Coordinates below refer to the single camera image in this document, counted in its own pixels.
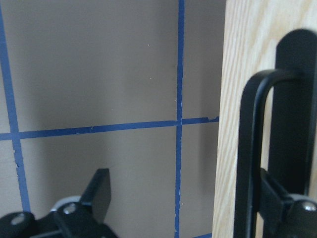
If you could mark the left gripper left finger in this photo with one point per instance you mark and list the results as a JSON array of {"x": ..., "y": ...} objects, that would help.
[{"x": 85, "y": 218}]

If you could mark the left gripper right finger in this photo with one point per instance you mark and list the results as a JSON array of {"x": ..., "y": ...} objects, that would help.
[{"x": 286, "y": 215}]

